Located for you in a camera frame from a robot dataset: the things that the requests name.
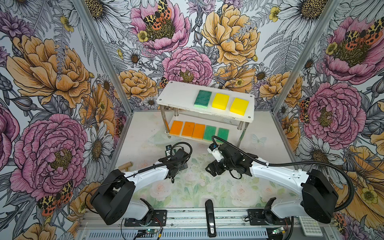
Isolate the light green sponge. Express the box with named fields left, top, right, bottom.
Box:
left=203, top=125, right=217, bottom=142
left=216, top=128, right=229, bottom=144

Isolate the orange sponge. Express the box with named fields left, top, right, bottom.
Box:
left=169, top=121, right=184, bottom=136
left=192, top=124, right=206, bottom=140
left=182, top=122, right=195, bottom=138

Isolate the yellow sponge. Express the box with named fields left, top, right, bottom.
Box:
left=230, top=98, right=249, bottom=116

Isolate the yellow sponge block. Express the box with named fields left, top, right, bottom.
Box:
left=212, top=93, right=230, bottom=111

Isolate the dark green scouring sponge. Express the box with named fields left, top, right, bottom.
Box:
left=194, top=90, right=212, bottom=109

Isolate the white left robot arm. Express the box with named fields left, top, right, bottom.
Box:
left=90, top=149, right=191, bottom=226

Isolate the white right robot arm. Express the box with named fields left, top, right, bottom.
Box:
left=206, top=143, right=339, bottom=224

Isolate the white two-tier metal shelf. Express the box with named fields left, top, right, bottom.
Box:
left=157, top=81, right=255, bottom=147

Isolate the small wooden mallet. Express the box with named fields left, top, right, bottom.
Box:
left=118, top=162, right=133, bottom=172

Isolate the black stapler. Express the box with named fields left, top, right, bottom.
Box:
left=205, top=199, right=217, bottom=238

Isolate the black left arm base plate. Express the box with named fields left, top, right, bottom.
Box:
left=124, top=210, right=168, bottom=227

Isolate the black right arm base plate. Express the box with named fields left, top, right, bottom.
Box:
left=244, top=209, right=291, bottom=226

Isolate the aluminium front rail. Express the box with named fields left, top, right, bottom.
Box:
left=76, top=207, right=342, bottom=240

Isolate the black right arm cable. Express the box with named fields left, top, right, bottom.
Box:
left=211, top=135, right=355, bottom=213

